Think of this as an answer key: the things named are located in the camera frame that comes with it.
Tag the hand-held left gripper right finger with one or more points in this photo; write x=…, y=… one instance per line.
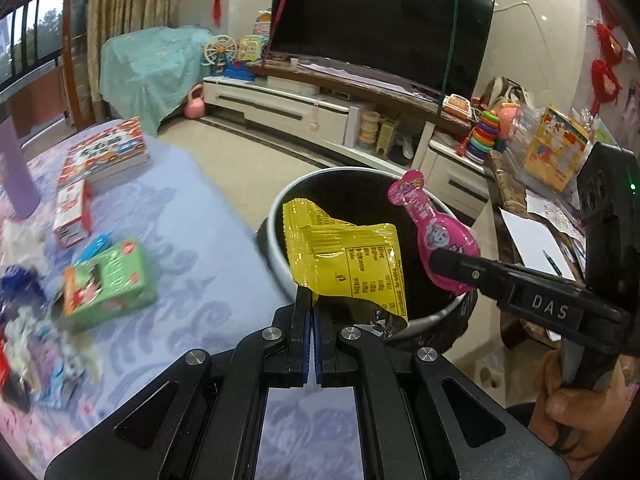
x=320, y=365

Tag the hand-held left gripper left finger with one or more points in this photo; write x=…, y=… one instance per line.
x=302, y=365

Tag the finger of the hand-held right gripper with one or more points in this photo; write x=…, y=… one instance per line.
x=480, y=277

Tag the pink candy wrapper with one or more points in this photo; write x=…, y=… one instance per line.
x=440, y=240

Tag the yellow snack wrapper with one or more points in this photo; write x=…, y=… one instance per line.
x=345, y=255

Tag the white bin with black bag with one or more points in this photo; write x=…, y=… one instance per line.
x=325, y=185

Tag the red and white carton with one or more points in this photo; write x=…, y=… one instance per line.
x=70, y=215

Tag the white tissue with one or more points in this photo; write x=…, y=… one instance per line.
x=25, y=340

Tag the person's right hand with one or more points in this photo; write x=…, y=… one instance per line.
x=580, y=410

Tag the white paper sheet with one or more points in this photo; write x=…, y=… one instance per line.
x=530, y=245

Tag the yellow cardboard box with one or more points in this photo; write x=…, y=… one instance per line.
x=555, y=150

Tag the pen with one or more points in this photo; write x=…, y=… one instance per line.
x=554, y=262

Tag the white shoes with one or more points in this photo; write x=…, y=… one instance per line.
x=402, y=149

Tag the yellow grid holder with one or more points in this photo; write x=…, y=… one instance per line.
x=386, y=137

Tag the orange toy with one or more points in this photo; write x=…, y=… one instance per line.
x=457, y=107

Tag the floral tablecloth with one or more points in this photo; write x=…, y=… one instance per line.
x=200, y=220

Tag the rolls of tape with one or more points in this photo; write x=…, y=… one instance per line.
x=371, y=127

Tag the green carton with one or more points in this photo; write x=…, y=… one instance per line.
x=110, y=280

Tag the light blue packet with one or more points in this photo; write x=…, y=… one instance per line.
x=95, y=247

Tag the white television cabinet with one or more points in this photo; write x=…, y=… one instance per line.
x=280, y=105

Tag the black television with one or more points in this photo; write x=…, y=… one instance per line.
x=370, y=20

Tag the pink kettlebell toy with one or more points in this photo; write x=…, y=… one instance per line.
x=194, y=106

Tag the stack of picture books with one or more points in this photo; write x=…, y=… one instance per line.
x=107, y=152

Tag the dark blue crumpled wrapper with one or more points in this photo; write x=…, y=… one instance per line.
x=20, y=285

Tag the blue toy base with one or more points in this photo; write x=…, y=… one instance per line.
x=239, y=72

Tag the colourful toy box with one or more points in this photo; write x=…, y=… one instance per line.
x=252, y=49

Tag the ferris wheel toy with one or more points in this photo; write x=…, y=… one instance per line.
x=220, y=52

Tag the pink stick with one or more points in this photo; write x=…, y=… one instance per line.
x=282, y=10

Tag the teal cloth cover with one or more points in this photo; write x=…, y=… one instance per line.
x=145, y=65

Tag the purple cup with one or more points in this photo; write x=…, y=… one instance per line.
x=17, y=175

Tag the beige curtain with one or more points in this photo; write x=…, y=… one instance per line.
x=130, y=0

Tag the window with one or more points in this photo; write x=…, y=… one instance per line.
x=35, y=35

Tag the red hanging wall decoration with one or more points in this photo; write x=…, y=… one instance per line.
x=607, y=55

